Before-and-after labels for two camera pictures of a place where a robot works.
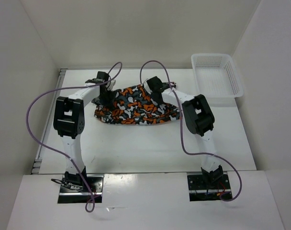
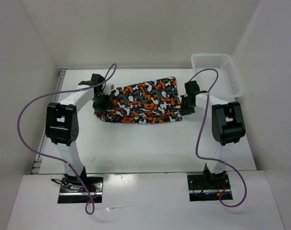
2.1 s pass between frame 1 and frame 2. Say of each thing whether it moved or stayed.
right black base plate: stayed
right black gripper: moved
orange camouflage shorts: stayed
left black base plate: stayed
